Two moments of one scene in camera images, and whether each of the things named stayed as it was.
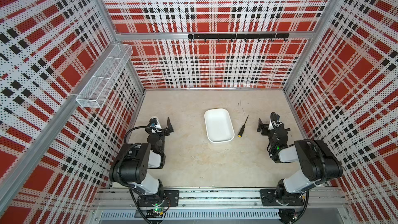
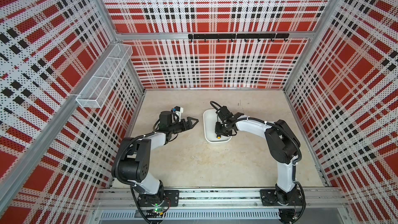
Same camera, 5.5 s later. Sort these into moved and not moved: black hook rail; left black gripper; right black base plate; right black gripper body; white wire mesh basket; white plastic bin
Moved: right black gripper body; left black gripper
Not moved: black hook rail; right black base plate; white plastic bin; white wire mesh basket
